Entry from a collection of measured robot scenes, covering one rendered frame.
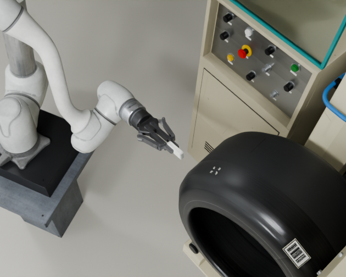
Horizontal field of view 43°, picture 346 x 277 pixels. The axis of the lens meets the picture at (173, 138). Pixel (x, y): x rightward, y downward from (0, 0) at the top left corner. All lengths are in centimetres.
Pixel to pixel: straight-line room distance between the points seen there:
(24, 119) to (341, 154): 117
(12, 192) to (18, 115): 40
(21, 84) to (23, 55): 15
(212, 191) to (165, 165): 160
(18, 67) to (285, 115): 111
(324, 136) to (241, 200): 34
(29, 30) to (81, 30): 204
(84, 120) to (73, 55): 175
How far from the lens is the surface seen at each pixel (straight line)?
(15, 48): 177
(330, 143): 132
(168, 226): 259
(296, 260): 112
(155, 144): 150
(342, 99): 119
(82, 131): 162
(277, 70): 183
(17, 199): 203
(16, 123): 181
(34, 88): 191
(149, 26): 350
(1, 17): 144
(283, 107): 193
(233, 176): 115
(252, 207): 111
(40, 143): 200
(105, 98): 164
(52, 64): 152
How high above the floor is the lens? 243
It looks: 58 degrees down
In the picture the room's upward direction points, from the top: 4 degrees clockwise
